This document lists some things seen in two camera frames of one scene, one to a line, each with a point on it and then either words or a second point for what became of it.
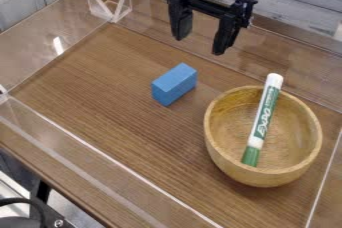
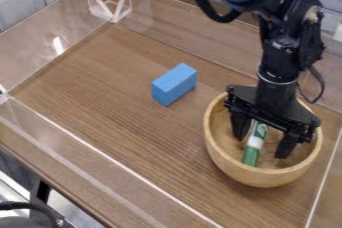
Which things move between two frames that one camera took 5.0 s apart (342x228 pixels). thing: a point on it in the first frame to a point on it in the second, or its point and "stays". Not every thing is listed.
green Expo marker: x=264 y=121 stays
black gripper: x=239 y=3 to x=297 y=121
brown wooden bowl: x=291 y=142 stays
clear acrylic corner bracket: x=105 y=8 stays
